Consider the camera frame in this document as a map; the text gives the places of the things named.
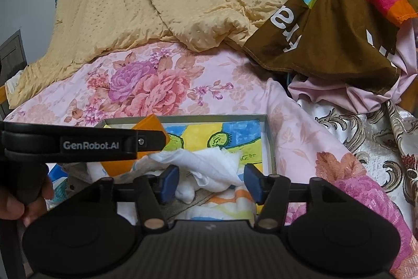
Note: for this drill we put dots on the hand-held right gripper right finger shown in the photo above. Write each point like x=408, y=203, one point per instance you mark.
x=254, y=184

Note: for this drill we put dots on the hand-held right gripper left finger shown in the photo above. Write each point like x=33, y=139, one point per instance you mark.
x=168, y=184

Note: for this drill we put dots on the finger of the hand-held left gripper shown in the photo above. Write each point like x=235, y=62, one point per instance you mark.
x=152, y=141

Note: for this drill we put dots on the orange sheet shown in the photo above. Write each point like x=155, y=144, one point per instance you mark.
x=148, y=123

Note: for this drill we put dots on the shallow grey box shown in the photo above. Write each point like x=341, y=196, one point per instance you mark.
x=269, y=141

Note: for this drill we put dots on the person's left hand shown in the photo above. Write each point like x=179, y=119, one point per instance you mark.
x=9, y=207

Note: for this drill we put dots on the cartoon print towel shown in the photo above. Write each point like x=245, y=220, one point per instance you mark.
x=228, y=138

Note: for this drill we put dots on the white cloth bundle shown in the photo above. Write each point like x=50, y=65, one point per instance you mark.
x=11, y=83

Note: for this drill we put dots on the pink floral bedsheet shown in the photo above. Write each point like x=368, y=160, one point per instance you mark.
x=196, y=86

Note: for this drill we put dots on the grey panelled door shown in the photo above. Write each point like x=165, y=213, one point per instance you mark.
x=11, y=50

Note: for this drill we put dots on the ornate satin quilt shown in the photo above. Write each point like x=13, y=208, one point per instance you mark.
x=359, y=135

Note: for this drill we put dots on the lilac cloth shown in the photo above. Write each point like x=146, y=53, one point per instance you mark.
x=326, y=89

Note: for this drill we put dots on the brown multicolour printed cloth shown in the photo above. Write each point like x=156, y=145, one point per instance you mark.
x=343, y=37

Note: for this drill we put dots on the wooden bed frame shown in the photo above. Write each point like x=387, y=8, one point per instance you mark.
x=2, y=96

